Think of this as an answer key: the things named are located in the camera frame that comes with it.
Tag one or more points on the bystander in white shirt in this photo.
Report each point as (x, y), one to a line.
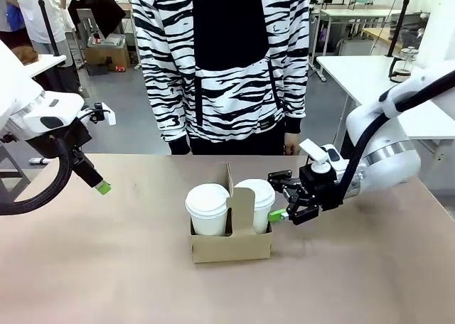
(39, 11)

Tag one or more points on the grey box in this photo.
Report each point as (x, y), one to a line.
(106, 41)

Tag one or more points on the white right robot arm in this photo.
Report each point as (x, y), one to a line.
(384, 150)

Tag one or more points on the person's left hand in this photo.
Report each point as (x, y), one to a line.
(292, 144)

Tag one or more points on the bystander in blue shirt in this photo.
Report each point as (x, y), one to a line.
(14, 15)

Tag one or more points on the zebra striped hoodie torso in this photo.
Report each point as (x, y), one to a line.
(227, 71)

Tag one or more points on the brown furry object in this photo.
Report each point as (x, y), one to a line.
(26, 54)

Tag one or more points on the brown cardboard cup carrier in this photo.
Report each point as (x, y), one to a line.
(231, 247)

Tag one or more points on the person's left forearm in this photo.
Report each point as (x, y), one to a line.
(296, 100)

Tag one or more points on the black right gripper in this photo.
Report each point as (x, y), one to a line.
(320, 185)

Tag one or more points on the white desk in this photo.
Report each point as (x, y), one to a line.
(355, 13)

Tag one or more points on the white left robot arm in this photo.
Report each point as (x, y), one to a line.
(21, 100)

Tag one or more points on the white plastic cup lid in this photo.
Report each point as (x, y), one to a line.
(256, 194)
(206, 199)

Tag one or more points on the black stand pole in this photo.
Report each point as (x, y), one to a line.
(46, 18)
(401, 18)

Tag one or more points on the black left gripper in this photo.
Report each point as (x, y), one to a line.
(83, 160)

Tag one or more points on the brown cardboard box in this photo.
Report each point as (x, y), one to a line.
(106, 57)

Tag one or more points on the person's right forearm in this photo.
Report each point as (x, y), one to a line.
(167, 118)

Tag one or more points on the small white table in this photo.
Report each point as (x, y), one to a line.
(46, 63)

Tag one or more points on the black cloth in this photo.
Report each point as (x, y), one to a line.
(97, 8)

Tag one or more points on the glass french press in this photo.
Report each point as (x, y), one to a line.
(403, 66)

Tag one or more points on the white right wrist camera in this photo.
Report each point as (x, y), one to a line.
(313, 150)

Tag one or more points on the large white table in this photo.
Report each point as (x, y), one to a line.
(355, 71)

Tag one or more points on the wooden table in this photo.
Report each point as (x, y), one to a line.
(380, 32)

